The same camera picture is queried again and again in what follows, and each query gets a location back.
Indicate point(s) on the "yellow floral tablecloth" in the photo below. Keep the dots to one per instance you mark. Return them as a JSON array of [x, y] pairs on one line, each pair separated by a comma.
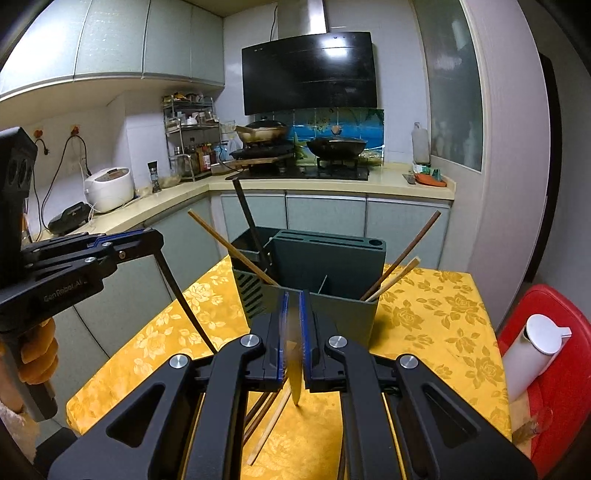
[[138, 350]]

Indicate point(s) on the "golden frying pan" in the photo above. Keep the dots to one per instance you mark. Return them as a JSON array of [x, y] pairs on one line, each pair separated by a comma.
[[263, 134]]

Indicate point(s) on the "clear drinking glass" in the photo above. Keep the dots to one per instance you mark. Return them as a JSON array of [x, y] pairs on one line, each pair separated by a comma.
[[531, 424]]

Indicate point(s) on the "black range hood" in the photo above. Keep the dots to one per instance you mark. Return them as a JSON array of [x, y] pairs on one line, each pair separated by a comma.
[[309, 74]]

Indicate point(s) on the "clear plastic jug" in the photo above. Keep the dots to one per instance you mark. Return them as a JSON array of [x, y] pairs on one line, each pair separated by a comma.
[[228, 148]]

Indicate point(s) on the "black pepper grinder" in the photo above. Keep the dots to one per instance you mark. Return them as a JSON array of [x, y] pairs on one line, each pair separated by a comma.
[[154, 177]]

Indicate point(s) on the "dark green utensil holder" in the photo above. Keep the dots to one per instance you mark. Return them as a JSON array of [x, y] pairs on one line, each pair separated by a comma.
[[351, 323]]

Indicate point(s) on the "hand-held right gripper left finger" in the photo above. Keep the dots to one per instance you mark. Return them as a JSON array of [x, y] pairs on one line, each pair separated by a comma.
[[284, 332]]

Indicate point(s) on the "kitchen knife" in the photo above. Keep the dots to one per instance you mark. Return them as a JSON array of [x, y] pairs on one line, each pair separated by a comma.
[[408, 178]]

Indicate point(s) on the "person's left hand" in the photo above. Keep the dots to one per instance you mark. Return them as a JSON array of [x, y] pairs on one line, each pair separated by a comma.
[[39, 350]]

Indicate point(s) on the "black sandwich maker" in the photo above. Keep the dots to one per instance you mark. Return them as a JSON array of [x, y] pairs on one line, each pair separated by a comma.
[[69, 217]]

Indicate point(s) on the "dark brown chopstick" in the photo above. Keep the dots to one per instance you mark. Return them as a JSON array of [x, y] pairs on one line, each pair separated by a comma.
[[401, 254], [257, 417], [250, 412]]

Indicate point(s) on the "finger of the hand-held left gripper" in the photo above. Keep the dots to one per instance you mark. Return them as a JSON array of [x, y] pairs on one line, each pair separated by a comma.
[[138, 251], [129, 237]]

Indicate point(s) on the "white rice cooker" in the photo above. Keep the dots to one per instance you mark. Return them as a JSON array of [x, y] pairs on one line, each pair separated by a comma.
[[111, 191]]

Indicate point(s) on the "black gas stove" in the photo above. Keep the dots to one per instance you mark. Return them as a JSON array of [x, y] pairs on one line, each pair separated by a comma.
[[323, 171]]

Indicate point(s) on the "red plastic stool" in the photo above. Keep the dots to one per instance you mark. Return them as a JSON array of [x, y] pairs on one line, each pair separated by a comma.
[[568, 392]]

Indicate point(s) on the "blue seascape tile mural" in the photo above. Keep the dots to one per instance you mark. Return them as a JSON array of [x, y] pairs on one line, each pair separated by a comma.
[[360, 127]]

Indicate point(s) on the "white kettle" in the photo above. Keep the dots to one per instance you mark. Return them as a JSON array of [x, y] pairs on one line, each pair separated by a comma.
[[526, 360]]

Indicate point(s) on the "orange dish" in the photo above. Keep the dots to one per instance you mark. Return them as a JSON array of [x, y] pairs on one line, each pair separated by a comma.
[[431, 180]]

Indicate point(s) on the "wooden board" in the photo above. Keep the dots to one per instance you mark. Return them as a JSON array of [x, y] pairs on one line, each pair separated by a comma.
[[258, 163]]

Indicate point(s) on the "steel hood chimney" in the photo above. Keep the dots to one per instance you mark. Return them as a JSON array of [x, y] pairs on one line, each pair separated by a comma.
[[302, 16]]

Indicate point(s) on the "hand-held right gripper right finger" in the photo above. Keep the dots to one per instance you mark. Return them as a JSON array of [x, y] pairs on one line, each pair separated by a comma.
[[304, 332]]

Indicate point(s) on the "frosted glass window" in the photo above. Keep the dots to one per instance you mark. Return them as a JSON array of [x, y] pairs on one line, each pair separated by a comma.
[[448, 92]]

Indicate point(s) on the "beige kitchen countertop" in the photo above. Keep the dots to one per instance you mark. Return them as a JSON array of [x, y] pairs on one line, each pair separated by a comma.
[[138, 205]]

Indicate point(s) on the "pale green wall cabinets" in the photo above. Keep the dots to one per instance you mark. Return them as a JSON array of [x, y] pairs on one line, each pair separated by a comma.
[[115, 37]]

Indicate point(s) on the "black chopstick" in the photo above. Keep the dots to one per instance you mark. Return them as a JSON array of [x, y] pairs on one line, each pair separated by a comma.
[[189, 318], [250, 221]]

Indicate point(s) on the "black wok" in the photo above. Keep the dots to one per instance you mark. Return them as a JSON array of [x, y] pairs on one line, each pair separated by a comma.
[[337, 146]]

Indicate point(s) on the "pale wooden chopstick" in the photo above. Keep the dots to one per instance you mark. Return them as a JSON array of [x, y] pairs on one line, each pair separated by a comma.
[[396, 277]]

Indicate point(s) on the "metal spice rack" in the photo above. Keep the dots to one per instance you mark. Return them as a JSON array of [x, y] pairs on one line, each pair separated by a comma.
[[189, 124]]

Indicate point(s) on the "light wooden chopstick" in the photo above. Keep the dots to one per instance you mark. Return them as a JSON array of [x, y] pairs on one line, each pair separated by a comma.
[[267, 429]]

